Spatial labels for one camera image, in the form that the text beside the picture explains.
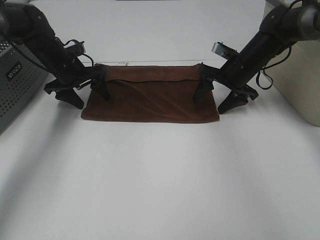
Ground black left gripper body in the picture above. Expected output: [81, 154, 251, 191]
[44, 64, 108, 94]

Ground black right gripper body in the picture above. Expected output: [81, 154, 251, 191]
[198, 63, 259, 100]

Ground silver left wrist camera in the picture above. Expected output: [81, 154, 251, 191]
[65, 41, 86, 57]

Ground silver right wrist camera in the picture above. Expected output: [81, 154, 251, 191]
[211, 42, 239, 60]

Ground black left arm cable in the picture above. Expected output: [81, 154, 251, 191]
[62, 39, 95, 68]

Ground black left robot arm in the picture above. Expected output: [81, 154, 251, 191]
[0, 0, 110, 109]

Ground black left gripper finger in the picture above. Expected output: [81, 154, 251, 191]
[90, 76, 110, 102]
[55, 89, 84, 110]

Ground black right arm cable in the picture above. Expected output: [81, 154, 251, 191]
[254, 42, 293, 90]

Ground grey perforated basket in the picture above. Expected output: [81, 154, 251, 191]
[0, 38, 49, 132]

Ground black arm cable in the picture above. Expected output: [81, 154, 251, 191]
[62, 39, 95, 68]
[254, 42, 293, 90]

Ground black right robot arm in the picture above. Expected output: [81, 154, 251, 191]
[192, 0, 320, 114]

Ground beige plastic bin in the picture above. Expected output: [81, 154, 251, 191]
[262, 0, 320, 126]

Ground brown towel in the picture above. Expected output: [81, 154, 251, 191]
[81, 63, 220, 124]

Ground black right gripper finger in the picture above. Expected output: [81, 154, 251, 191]
[192, 76, 214, 103]
[217, 91, 248, 114]

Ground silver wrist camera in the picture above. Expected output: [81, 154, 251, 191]
[65, 41, 86, 57]
[211, 42, 239, 60]

